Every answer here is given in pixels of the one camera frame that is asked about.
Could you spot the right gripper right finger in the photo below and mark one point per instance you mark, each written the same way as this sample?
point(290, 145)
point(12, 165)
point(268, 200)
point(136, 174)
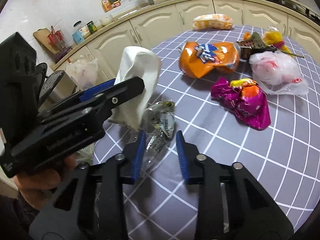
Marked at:
point(232, 203)

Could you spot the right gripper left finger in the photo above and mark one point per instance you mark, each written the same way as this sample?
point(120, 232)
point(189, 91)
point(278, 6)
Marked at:
point(99, 192)

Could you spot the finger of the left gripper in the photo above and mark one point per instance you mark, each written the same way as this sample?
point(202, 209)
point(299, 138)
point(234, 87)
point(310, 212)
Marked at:
point(82, 96)
point(102, 104)

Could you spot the white paper tissue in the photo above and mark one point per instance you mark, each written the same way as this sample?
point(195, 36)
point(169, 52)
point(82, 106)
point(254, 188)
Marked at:
point(143, 63)

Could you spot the clear plastic bottle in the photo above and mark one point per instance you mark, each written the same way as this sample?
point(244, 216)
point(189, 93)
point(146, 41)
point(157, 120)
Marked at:
point(159, 124)

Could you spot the white plastic bag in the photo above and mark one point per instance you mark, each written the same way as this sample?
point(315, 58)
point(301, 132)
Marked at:
point(278, 74)

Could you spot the cream kitchen cabinets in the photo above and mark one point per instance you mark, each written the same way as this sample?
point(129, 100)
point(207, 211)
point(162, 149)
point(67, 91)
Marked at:
point(151, 25)

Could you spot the person's left hand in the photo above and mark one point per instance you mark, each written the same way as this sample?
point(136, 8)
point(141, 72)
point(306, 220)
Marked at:
point(33, 187)

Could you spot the white bag on floor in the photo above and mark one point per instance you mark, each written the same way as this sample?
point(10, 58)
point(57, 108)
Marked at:
point(84, 72)

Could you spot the wooden cutting board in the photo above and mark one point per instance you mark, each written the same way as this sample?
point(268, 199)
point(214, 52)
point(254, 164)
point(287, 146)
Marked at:
point(42, 36)

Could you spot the orange chip bag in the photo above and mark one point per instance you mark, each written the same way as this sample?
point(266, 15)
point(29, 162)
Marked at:
point(197, 60)

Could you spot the purple snack wrapper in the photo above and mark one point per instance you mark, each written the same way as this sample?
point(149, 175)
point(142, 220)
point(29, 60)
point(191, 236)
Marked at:
point(246, 100)

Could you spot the purple checkered tablecloth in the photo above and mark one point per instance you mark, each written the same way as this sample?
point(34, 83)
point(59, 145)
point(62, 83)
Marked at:
point(284, 157)

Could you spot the orange white bread package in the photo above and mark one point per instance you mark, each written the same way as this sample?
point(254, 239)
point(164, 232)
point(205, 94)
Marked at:
point(212, 21)

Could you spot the green checkered snack wrapper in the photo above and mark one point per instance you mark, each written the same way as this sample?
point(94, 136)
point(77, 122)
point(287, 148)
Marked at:
point(252, 46)

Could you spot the yellow plastic bag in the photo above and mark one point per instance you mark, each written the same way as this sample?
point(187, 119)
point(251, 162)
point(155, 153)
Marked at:
point(273, 37)

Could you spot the black gas stove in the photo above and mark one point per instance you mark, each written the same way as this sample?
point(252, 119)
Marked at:
point(299, 8)

